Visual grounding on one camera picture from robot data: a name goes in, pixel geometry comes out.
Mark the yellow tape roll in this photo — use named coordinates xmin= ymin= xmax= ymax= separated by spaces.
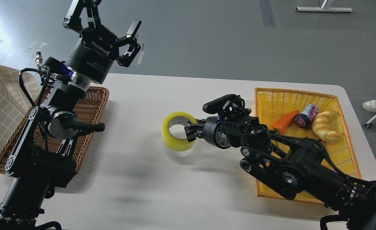
xmin=161 ymin=111 xmax=197 ymax=151

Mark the toy croissant bread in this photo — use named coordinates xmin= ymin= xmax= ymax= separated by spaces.
xmin=312 ymin=110 xmax=341 ymax=142

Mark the beige checkered cloth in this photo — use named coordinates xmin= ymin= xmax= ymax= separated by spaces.
xmin=0 ymin=61 xmax=41 ymax=189

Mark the brown wicker basket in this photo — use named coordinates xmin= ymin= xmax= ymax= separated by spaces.
xmin=0 ymin=86 xmax=109 ymax=174

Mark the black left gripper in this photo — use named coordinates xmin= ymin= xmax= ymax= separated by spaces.
xmin=63 ymin=0 xmax=145 ymax=84

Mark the white metal stand base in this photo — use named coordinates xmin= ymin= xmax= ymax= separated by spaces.
xmin=296 ymin=0 xmax=353 ymax=13

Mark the small soda can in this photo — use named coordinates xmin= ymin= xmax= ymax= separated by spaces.
xmin=294 ymin=104 xmax=319 ymax=128

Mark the orange toy carrot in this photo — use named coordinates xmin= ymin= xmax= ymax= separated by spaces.
xmin=270 ymin=110 xmax=299 ymax=134

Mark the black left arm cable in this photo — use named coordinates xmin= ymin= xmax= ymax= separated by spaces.
xmin=18 ymin=68 xmax=48 ymax=107

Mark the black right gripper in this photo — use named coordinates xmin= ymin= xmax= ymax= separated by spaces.
xmin=184 ymin=117 xmax=227 ymax=149

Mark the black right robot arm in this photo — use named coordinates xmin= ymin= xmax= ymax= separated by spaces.
xmin=184 ymin=94 xmax=376 ymax=230

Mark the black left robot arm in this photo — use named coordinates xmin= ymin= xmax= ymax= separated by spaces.
xmin=0 ymin=0 xmax=142 ymax=230

